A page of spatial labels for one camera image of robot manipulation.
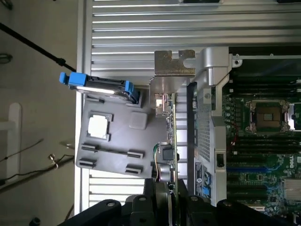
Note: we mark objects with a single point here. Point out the open PC case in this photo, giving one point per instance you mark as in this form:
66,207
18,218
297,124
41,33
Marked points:
207,70

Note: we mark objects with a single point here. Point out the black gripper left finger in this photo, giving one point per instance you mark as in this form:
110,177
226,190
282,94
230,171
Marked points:
141,212

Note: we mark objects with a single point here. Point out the metal socket cover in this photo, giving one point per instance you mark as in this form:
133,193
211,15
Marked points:
292,117

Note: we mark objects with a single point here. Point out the CPU socket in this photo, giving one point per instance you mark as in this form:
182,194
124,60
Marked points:
268,117

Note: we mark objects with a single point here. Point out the green motherboard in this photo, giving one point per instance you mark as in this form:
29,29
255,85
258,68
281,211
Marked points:
249,179

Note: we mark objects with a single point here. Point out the silver chipset heat sink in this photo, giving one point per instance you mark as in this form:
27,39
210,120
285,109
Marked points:
292,188

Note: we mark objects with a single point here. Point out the blue expansion slot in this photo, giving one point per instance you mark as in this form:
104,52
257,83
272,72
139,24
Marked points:
247,169

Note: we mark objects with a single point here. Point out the hard disk with blue bracket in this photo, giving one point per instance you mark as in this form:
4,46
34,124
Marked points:
103,82

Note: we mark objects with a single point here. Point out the grey parts rack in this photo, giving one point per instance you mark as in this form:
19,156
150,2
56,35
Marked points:
122,139

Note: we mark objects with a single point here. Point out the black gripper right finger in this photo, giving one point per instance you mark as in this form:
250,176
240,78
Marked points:
195,212

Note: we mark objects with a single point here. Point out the silver CPU chip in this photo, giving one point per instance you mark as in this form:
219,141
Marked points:
98,126

